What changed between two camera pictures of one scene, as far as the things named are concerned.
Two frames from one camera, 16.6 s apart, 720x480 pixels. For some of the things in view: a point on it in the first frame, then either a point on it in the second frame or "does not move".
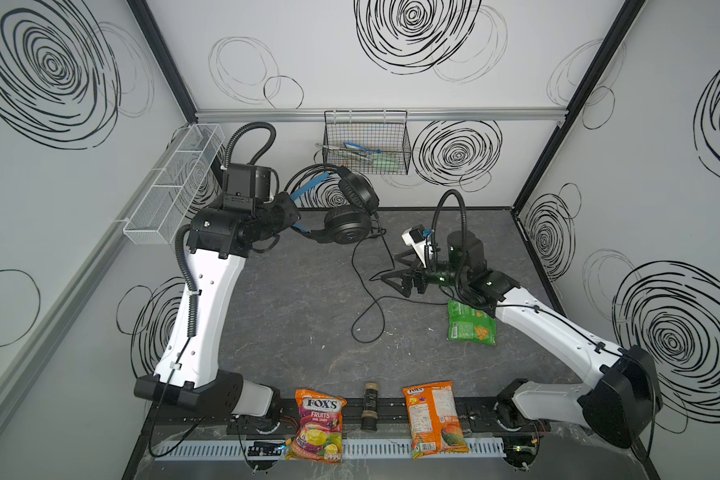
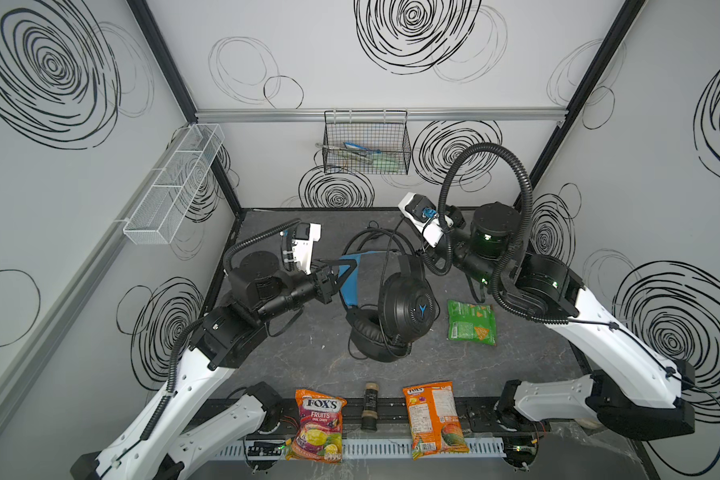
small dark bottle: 369,416 does not move
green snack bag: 467,324 does not move
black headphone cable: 393,261 → 382,308
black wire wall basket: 375,140 does not move
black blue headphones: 350,222 → 390,299
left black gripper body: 284,212 → 323,285
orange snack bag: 434,420 does not move
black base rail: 481,416 does not move
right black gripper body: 421,280 → 442,241
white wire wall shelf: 172,185 does not move
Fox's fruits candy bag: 319,434 does not move
